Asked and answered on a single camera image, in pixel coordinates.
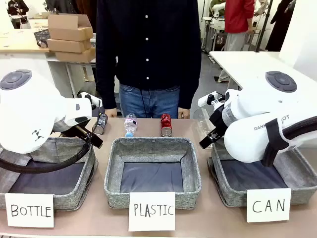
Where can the white paper label CAN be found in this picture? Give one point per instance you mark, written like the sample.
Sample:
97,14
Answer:
268,205

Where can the black drink can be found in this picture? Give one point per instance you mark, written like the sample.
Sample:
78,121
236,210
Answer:
100,124

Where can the person's right hand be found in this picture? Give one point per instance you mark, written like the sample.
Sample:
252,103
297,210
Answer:
111,112

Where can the white frame desk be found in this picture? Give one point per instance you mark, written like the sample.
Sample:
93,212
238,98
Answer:
71,67

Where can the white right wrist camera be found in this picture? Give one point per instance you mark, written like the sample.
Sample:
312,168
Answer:
205,99

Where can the person in black sweatshirt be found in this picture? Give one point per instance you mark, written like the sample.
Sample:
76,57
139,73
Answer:
17,11

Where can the person's right forearm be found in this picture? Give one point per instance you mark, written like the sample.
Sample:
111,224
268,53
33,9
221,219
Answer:
107,94

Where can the person's left forearm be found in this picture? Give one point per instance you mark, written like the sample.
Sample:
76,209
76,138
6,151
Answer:
188,94

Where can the person's blue jeans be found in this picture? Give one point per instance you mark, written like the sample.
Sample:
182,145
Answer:
148,101

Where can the white paper label PLASTIC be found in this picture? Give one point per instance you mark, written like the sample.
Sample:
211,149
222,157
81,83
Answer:
151,210

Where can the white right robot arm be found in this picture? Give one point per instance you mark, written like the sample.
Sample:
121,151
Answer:
247,138

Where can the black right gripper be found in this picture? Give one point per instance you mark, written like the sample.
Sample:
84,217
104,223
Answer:
219,121

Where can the person in red jacket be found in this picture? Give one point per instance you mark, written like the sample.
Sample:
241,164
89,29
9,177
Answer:
239,17

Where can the red drink can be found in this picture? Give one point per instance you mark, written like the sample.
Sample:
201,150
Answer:
166,124

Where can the wooden top desk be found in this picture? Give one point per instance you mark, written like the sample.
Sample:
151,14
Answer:
17,41

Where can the black tripod pole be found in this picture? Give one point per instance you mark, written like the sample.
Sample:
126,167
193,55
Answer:
263,24

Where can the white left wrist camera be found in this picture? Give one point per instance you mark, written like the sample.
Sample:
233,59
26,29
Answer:
85,95

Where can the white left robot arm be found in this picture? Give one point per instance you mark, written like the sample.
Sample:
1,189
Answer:
24,111

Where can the white paper label BOTTLE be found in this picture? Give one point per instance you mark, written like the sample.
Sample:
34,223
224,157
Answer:
29,210

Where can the black headphones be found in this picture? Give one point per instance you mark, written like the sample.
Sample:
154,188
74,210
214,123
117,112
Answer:
42,44

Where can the person's left hand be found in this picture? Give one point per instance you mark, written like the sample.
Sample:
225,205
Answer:
184,113

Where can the person in long black coat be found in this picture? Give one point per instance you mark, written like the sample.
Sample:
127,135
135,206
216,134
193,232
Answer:
280,27

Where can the white plastic crate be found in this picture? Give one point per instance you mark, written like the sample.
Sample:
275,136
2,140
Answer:
38,24

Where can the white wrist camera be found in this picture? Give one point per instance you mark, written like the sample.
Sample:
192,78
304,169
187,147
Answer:
205,99
85,95

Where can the small blue-capped water bottle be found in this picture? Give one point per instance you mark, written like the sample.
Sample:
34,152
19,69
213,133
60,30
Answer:
130,124

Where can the person in dark shirt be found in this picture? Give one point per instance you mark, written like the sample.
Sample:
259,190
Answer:
148,44

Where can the open cardboard box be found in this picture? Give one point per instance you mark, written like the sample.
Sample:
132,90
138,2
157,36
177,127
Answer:
69,27

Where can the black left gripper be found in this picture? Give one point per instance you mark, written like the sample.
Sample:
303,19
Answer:
63,127

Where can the flat closed cardboard box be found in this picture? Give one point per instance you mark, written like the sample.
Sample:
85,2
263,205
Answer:
67,45
74,56

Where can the grey fabric basket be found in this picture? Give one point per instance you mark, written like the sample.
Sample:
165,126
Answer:
223,188
114,173
71,200

